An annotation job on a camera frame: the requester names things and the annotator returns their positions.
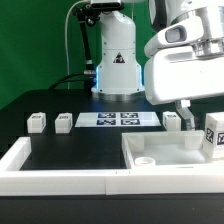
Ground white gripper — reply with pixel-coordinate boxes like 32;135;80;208
144;46;224;131

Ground white square table top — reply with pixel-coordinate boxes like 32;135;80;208
122;131;209;169

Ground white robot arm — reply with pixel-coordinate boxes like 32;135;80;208
90;0;224;130

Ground white sheet with markers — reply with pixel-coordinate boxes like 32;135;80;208
75;112;160;127

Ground white U-shaped obstacle fence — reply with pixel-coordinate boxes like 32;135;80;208
0;137;224;196

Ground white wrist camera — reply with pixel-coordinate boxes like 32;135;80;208
144;16;204;57

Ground black cables at base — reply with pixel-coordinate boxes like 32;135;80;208
49;72;96;90

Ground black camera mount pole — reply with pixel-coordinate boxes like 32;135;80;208
72;1;126;78

